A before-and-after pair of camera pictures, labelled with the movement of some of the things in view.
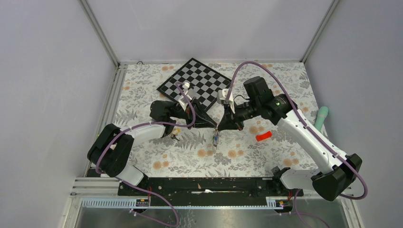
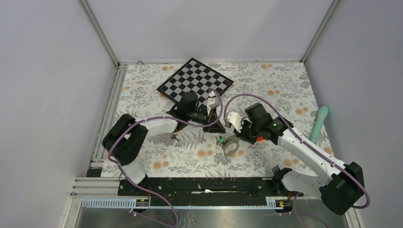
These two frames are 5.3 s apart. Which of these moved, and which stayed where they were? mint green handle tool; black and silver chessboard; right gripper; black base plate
Moved: right gripper
Stayed: black base plate; black and silver chessboard; mint green handle tool
